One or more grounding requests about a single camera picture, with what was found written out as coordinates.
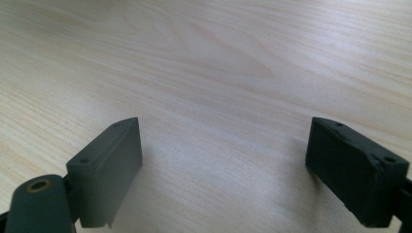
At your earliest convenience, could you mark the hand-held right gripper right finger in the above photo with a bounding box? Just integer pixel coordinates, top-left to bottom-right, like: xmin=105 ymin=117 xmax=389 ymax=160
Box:
xmin=304 ymin=116 xmax=410 ymax=228

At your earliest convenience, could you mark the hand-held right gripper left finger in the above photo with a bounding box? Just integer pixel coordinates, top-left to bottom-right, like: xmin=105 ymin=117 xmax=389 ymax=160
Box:
xmin=65 ymin=116 xmax=144 ymax=229

